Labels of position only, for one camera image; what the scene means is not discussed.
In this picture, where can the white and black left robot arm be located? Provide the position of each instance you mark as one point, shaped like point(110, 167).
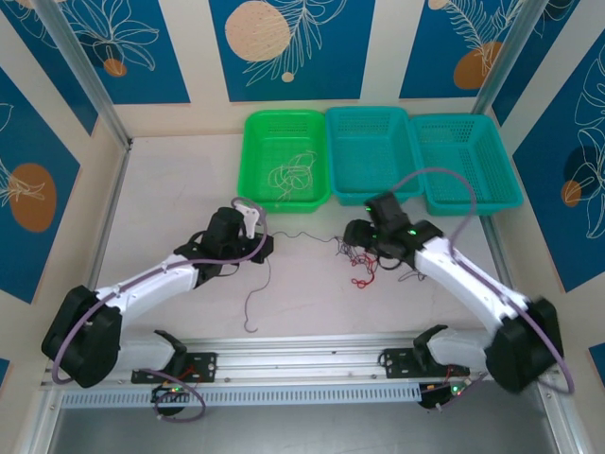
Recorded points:
point(142, 288)

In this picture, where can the teal plastic basket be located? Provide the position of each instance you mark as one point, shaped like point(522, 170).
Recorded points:
point(472, 142)
point(368, 142)

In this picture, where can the green plastic basket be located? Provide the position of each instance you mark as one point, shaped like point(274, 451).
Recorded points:
point(264, 142)

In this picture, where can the black right controller board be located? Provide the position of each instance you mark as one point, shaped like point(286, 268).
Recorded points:
point(437, 395)

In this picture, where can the black controller board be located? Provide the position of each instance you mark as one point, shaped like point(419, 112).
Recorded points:
point(170, 399)
point(437, 395)

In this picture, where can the black left controller board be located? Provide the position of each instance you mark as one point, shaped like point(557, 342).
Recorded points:
point(170, 399)

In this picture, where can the aluminium side rail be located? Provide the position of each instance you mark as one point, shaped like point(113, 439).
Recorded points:
point(111, 213)
point(494, 236)

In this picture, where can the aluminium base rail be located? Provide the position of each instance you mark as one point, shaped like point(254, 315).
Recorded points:
point(307, 354)

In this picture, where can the aluminium frame post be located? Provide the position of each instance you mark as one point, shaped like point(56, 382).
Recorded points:
point(90, 80)
point(503, 57)

